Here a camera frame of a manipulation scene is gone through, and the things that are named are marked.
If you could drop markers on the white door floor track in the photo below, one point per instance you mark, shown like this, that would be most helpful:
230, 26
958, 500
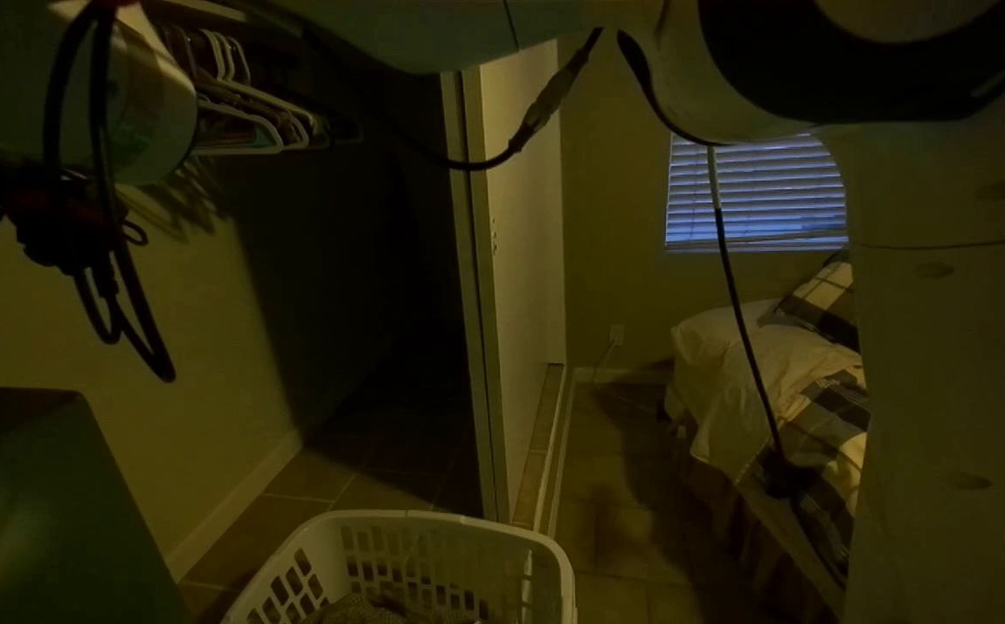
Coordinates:
550, 451

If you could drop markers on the white baseboard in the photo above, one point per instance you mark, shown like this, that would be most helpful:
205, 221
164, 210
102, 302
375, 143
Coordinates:
236, 495

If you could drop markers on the crumpled clothes pile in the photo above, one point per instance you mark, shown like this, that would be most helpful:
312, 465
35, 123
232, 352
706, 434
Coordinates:
401, 610

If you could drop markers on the white plastic hanger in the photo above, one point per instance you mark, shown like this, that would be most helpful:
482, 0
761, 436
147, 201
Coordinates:
262, 108

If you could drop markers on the plaid blanket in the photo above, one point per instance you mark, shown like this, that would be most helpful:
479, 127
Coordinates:
832, 410

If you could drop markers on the white plastic laundry basket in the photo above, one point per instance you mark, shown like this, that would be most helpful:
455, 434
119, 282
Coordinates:
446, 528

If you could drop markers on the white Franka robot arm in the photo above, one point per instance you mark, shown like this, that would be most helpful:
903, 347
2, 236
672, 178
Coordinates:
942, 347

